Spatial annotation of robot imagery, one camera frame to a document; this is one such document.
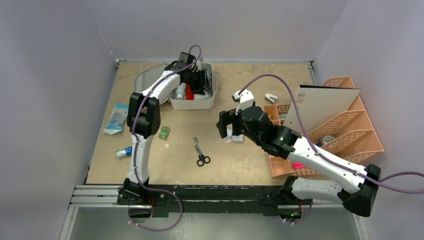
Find red first aid pouch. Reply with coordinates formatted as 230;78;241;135
185;84;195;101

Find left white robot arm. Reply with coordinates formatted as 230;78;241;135
123;52;208;205

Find small white pad packet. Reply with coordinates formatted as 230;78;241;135
217;134;233;144

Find orange compartment tray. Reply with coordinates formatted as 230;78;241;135
263;104;294;177

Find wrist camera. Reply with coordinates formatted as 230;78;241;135
192;56;204;72
232;89;255;115

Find blue white ointment tube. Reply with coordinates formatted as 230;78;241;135
115;146;133;158

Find pink highlighter marker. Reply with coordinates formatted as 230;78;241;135
291;162;305;170

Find light blue wipes packet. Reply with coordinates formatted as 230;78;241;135
103;103;129;135

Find white board folder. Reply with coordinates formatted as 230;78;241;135
294;85;361;133

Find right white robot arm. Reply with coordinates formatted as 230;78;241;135
216;106;381;217

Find small green medicine box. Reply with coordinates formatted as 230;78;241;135
158;126;171;140

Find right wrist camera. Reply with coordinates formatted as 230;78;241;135
232;89;255;115

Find black handled scissors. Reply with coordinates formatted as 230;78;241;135
194;137;211;167

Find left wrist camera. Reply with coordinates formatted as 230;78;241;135
192;56;204;72

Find blue white mask packet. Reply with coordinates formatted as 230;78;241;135
194;91;212;101

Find grey open storage case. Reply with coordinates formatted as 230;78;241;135
134;61;218;111

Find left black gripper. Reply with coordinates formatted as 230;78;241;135
183;69;212;96

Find white plastic bottle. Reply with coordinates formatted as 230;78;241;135
175;83;187;101

